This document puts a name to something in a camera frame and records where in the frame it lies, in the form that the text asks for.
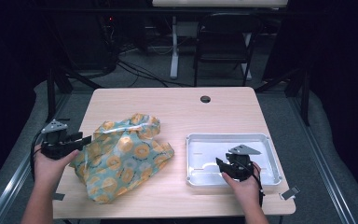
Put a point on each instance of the person's left hand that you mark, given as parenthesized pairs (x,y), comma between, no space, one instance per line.
(48,169)

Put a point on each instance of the white plastic tray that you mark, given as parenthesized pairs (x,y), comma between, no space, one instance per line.
(205,152)

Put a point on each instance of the lemon print plastic bag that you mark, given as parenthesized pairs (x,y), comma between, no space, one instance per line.
(121,158)

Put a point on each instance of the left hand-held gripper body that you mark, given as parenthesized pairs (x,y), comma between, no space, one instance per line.
(54,146)

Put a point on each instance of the black metal stand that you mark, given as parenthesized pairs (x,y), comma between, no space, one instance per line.
(51,93)
(305,99)

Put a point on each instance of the grey tape piece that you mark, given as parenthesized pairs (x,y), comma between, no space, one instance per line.
(59,196)
(289,193)

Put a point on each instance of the black curtain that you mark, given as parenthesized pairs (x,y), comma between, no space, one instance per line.
(6,77)
(345,62)

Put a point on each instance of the black folding chair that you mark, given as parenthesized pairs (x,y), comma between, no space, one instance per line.
(222,34)

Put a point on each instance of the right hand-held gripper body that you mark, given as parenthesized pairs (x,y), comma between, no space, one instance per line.
(240,166)

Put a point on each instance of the white desk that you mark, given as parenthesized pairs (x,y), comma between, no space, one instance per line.
(174,62)

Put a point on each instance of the aluminium floor rail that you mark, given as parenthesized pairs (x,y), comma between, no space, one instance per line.
(323,161)
(9,189)

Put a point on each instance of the person's right hand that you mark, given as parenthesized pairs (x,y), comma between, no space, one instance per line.
(247,191)

